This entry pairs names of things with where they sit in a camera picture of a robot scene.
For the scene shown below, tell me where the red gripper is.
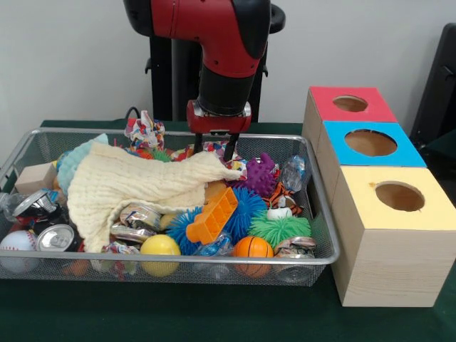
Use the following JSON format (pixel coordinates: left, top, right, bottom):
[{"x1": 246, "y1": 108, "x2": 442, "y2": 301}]
[{"x1": 186, "y1": 99, "x2": 253, "y2": 162}]

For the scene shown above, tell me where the polka dot cloth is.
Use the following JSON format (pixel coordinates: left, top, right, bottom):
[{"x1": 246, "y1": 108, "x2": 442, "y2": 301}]
[{"x1": 169, "y1": 140, "x2": 249, "y2": 181}]

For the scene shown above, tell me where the clear mesh bin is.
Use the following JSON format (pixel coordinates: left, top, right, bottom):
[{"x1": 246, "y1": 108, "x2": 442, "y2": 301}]
[{"x1": 0, "y1": 127, "x2": 341, "y2": 288}]

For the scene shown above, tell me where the wooden box with three holes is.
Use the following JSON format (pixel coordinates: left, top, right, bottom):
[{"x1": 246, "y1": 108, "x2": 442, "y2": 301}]
[{"x1": 301, "y1": 86, "x2": 456, "y2": 308}]

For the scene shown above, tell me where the purple spiky toy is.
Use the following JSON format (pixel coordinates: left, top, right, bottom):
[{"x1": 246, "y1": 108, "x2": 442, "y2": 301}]
[{"x1": 237, "y1": 152, "x2": 281, "y2": 199}]

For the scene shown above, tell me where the orange plastic block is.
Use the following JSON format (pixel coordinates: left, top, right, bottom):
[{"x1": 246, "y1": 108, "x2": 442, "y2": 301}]
[{"x1": 185, "y1": 187, "x2": 239, "y2": 246}]

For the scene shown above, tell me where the floral patterned cloth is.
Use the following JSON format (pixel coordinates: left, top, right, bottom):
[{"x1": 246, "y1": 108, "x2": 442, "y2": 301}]
[{"x1": 123, "y1": 110, "x2": 167, "y2": 150}]

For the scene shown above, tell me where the blue spiky ball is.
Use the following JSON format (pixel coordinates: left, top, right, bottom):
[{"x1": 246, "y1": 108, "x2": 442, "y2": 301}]
[{"x1": 165, "y1": 188, "x2": 268, "y2": 256}]

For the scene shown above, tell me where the cream waffle cloth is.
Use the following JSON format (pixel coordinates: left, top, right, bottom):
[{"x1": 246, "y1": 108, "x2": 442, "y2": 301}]
[{"x1": 66, "y1": 140, "x2": 243, "y2": 254}]

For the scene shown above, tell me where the green spiky ball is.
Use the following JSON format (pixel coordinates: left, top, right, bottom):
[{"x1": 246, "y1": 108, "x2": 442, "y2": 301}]
[{"x1": 248, "y1": 209, "x2": 311, "y2": 249}]

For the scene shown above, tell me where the orange mini basketball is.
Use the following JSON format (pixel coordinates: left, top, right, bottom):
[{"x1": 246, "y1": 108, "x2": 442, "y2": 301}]
[{"x1": 233, "y1": 236, "x2": 274, "y2": 279}]

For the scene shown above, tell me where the yellow plastic ball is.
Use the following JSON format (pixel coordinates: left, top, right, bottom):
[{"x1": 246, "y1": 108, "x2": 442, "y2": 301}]
[{"x1": 140, "y1": 234, "x2": 182, "y2": 278}]

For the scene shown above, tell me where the white baseball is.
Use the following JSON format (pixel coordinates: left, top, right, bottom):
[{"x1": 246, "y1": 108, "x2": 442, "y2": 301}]
[{"x1": 0, "y1": 230, "x2": 38, "y2": 274}]

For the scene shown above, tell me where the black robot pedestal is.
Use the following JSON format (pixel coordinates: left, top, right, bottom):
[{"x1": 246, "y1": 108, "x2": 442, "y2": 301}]
[{"x1": 144, "y1": 3, "x2": 286, "y2": 124}]

